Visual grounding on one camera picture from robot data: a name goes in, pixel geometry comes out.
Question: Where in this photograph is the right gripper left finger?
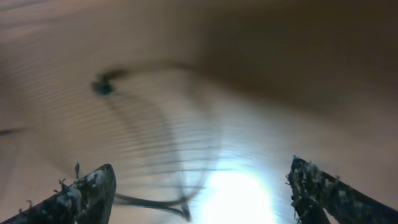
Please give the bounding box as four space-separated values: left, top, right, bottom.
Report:
2 164 116 224

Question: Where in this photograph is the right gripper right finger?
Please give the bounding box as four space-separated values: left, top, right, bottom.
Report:
287 156 397 224

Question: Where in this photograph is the black USB cable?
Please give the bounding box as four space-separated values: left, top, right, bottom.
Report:
0 62 212 222

